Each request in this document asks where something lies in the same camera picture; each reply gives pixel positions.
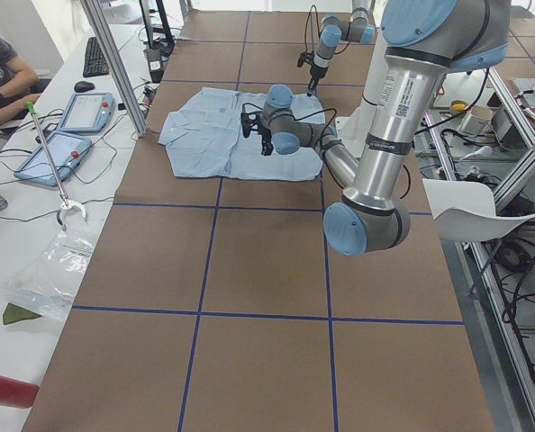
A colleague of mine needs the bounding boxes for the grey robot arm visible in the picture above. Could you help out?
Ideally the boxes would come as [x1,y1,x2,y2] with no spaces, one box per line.
[241,1,511,256]
[297,1,376,96]

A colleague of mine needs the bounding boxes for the green cloth piece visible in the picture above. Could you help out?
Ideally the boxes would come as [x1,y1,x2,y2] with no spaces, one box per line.
[2,302,41,326]

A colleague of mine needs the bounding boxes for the seated person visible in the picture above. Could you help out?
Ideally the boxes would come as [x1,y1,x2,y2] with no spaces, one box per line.
[0,37,41,126]

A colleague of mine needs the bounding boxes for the white curved chair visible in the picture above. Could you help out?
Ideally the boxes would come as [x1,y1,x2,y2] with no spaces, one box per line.
[422,178,535,242]

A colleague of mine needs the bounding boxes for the light blue striped shirt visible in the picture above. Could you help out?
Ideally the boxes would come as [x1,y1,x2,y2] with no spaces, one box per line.
[159,87,322,181]

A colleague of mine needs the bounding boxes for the blue teach pendant near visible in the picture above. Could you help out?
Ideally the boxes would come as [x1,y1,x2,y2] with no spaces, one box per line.
[14,131,92,186]

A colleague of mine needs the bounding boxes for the black keyboard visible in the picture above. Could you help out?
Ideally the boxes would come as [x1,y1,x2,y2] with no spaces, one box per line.
[83,36,109,77]

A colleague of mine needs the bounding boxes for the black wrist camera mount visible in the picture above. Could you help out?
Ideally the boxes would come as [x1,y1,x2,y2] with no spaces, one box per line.
[297,51,314,68]
[240,111,260,139]

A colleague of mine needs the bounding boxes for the blue teach pendant far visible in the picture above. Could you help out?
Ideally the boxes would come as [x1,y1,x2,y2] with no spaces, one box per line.
[58,93,114,134]

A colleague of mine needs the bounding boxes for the black computer mouse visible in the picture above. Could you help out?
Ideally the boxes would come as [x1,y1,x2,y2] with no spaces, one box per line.
[74,81,95,93]

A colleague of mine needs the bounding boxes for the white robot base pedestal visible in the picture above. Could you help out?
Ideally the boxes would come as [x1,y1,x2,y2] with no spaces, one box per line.
[336,30,388,158]

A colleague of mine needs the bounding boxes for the aluminium frame post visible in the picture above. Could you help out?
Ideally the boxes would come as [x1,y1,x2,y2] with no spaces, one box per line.
[81,0,148,138]

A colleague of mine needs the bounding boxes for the clear plastic bag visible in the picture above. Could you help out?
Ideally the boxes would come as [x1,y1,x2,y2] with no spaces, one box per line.
[2,229,98,321]

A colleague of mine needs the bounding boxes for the red bottle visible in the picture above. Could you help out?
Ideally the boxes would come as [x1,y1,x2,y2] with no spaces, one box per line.
[0,375,40,409]

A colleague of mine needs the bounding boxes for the blue teach pendant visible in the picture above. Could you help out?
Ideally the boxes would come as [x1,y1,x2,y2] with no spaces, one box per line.
[58,93,114,134]
[14,131,92,186]

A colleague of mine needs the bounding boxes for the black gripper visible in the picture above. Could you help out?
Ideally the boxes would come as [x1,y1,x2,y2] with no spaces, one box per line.
[259,129,274,156]
[306,63,328,97]

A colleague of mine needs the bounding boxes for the metal reacher grabber stick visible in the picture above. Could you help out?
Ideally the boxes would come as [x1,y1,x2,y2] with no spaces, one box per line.
[27,102,86,232]

